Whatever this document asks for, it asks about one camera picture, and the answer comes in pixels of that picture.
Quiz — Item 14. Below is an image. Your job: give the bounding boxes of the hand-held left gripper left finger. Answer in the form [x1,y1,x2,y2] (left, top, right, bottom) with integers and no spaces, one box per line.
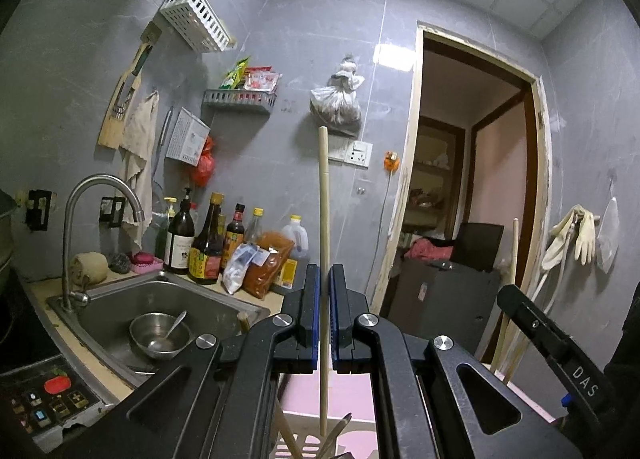
[110,264,321,459]

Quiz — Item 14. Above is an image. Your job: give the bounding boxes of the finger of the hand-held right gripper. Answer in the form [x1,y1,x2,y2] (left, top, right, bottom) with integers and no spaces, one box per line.
[497,283,571,366]

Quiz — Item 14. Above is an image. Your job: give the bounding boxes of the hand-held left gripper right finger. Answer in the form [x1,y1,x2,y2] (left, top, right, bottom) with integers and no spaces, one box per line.
[328,264,585,459]

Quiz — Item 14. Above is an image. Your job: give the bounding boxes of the white plastic utensil holder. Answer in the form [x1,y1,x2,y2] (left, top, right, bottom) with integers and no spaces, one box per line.
[270,419,378,459]

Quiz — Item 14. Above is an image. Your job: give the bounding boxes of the orange seasoning packet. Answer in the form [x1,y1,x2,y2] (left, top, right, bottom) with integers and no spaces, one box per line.
[242,231,296,300]

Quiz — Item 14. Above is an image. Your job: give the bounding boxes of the dark grey cabinet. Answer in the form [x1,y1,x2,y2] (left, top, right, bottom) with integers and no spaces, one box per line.
[387,256,504,366]

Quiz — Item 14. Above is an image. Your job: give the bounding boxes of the cooking oil jug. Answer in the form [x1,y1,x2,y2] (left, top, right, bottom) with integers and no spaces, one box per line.
[272,214,311,290]

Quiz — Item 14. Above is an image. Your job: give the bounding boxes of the black panel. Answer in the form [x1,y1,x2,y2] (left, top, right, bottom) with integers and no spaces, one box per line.
[452,222,505,274]

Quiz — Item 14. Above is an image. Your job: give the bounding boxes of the blue white seasoning packet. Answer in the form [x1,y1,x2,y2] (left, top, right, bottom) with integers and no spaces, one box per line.
[222,241,271,296]

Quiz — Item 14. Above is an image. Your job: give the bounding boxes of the cream rubber gloves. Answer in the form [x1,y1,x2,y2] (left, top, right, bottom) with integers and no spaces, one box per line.
[540,205,597,270]

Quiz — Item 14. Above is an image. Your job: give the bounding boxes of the steel sink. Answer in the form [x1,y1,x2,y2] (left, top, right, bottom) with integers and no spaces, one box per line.
[47,268,271,391]

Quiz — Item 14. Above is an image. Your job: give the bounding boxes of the hanging white plastic bag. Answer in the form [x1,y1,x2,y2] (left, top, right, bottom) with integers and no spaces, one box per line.
[595,181,621,274]

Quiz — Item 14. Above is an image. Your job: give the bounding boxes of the clear bottle yellow cap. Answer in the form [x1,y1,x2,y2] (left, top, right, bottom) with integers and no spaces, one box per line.
[244,207,265,245]

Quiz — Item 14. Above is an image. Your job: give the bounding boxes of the small dark sauce bottle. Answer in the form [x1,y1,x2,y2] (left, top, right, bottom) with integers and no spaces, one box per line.
[219,202,247,273]

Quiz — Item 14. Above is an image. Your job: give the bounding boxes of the red cloth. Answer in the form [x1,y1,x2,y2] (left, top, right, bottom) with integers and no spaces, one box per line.
[403,237,455,262]

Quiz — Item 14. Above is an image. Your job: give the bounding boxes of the soy sauce bottle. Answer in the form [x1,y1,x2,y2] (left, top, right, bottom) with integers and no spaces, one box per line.
[188,191,226,286]

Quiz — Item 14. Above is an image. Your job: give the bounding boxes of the spoon in metal bowl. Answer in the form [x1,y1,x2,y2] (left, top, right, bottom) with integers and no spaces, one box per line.
[149,309,189,351]

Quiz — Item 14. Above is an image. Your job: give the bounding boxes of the dark bottle white label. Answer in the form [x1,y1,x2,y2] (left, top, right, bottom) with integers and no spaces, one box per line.
[163,187,196,275]

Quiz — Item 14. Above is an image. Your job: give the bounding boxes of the metal bowl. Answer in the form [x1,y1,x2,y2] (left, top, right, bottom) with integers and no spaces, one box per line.
[128,311,194,361]

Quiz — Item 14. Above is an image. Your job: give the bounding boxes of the wooden storage shelves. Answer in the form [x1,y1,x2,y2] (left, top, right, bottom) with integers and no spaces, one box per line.
[402,116,466,241]

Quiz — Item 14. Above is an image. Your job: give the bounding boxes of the green dish soap bottle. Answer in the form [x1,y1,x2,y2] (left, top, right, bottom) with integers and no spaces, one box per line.
[155,196,179,260]

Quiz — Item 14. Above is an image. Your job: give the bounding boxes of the pink soap dish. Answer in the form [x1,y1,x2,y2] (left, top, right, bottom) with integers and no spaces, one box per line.
[129,249,165,274]

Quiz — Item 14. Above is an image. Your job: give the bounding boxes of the red plastic bag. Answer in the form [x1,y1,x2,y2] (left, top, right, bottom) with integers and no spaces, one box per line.
[192,134,217,188]

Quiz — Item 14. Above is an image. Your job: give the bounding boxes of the hanging clear plastic bag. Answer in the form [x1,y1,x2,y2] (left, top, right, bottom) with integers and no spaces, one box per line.
[308,52,362,138]

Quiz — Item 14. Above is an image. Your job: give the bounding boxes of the white perforated box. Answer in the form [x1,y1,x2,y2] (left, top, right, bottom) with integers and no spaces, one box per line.
[164,106,211,168]

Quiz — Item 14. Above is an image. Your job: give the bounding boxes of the loofah sponge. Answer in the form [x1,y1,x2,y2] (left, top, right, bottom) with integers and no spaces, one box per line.
[69,251,109,285]

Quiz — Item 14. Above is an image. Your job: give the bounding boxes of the hanging grey utensil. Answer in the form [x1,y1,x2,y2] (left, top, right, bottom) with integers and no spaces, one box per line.
[158,106,174,175]

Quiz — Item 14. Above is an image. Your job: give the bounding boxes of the red snack packet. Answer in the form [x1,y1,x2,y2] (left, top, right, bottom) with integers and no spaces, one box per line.
[242,66,281,93]

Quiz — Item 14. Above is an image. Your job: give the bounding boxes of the hanging beige rag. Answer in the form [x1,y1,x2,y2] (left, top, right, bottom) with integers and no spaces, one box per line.
[118,90,161,253]

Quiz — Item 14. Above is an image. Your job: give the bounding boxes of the metal faucet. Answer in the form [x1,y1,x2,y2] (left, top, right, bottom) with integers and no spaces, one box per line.
[60,174,146,313]

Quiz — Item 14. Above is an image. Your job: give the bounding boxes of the green snack packet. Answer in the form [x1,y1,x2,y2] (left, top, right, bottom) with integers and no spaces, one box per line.
[218,56,251,90]

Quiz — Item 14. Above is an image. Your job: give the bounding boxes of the induction cooker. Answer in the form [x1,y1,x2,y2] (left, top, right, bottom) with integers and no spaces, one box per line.
[0,353,109,456]

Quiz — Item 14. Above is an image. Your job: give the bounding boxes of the wooden cutting board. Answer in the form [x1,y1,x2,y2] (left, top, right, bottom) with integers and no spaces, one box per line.
[97,21,164,150]

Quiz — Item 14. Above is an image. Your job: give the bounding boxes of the metal steamer pot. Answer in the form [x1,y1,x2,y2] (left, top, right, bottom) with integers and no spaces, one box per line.
[0,188,16,286]

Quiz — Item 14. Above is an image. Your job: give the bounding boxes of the white hose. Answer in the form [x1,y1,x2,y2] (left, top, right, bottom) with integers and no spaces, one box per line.
[529,248,571,311]

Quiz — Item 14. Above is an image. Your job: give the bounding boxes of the wooden door frame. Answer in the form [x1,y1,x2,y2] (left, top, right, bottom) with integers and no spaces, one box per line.
[369,21,554,371]

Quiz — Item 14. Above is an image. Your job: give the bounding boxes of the white wall switch socket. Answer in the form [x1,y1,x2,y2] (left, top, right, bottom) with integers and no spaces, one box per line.
[330,136,374,169]

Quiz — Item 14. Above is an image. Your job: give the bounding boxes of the black wall outlet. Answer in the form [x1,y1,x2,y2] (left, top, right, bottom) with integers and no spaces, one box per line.
[25,188,54,233]
[99,194,126,228]

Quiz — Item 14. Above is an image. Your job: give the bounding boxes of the grey wall shelf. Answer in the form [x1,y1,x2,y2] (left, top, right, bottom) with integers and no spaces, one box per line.
[202,88,279,115]

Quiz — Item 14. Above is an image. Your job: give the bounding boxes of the white slotted wall basket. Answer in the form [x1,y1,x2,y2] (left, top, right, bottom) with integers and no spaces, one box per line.
[158,0,237,53]

